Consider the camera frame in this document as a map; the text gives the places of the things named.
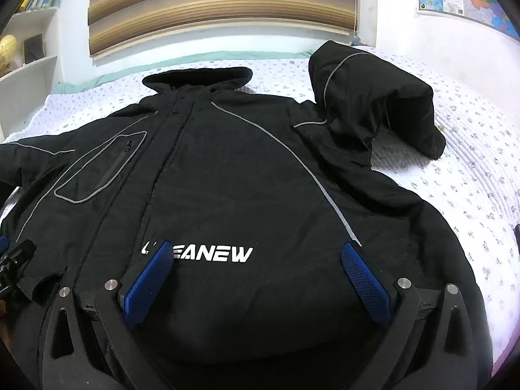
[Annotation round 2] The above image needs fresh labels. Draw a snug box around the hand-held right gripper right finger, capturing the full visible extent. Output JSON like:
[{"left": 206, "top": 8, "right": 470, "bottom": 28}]
[{"left": 340, "top": 240, "right": 477, "bottom": 390}]

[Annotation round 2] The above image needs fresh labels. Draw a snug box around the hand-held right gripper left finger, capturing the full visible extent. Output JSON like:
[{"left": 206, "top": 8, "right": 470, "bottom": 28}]
[{"left": 41, "top": 239, "right": 176, "bottom": 390}]

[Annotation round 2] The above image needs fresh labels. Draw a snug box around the black hooded jacket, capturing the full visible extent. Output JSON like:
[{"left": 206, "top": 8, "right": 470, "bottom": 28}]
[{"left": 0, "top": 41, "right": 488, "bottom": 390}]

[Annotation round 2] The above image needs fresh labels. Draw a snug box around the white floral quilt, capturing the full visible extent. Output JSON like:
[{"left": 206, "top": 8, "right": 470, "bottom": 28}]
[{"left": 0, "top": 45, "right": 520, "bottom": 352}]

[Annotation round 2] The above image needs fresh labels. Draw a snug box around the yellow round toy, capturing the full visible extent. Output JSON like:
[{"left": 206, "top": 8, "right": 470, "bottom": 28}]
[{"left": 0, "top": 34, "right": 19, "bottom": 73}]

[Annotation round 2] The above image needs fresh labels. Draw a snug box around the dark small box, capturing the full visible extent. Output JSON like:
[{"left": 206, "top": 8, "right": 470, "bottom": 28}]
[{"left": 23, "top": 33, "right": 45, "bottom": 64}]

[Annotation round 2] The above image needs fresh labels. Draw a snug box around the white wall shelf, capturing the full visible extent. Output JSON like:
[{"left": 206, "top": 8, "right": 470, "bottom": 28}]
[{"left": 0, "top": 0, "right": 66, "bottom": 141}]

